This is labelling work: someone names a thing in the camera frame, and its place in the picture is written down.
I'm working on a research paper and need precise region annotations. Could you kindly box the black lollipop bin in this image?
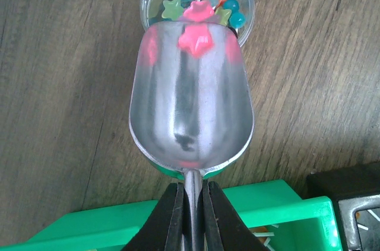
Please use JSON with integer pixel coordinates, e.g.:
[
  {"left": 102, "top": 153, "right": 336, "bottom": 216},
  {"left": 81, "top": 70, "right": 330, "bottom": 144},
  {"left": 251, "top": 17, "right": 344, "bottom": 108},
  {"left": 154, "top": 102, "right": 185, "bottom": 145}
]
[{"left": 306, "top": 162, "right": 379, "bottom": 250}]

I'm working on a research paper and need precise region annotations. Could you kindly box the silver metal scoop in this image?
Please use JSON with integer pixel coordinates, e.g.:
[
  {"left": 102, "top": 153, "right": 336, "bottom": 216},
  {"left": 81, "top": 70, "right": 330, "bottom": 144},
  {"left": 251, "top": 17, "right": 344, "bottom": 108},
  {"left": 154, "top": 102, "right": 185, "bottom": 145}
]
[{"left": 129, "top": 21, "right": 254, "bottom": 250}]

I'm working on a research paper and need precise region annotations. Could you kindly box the green two-compartment candy bin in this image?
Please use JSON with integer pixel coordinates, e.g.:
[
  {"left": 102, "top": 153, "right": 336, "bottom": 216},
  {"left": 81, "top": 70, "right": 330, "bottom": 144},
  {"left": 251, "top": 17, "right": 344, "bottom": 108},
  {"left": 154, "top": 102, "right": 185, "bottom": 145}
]
[{"left": 23, "top": 179, "right": 341, "bottom": 251}]

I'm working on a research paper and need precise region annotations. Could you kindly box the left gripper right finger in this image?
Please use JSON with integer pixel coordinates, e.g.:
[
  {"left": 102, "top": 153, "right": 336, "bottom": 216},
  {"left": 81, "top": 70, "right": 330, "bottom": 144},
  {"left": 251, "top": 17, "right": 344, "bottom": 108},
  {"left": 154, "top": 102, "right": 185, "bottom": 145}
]
[{"left": 202, "top": 180, "right": 268, "bottom": 251}]

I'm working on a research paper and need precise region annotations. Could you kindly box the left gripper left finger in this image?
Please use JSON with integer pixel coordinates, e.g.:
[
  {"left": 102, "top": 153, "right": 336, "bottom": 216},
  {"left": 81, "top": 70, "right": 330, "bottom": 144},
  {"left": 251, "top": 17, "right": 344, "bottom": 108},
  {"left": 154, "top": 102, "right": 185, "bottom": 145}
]
[{"left": 122, "top": 183, "right": 185, "bottom": 251}]

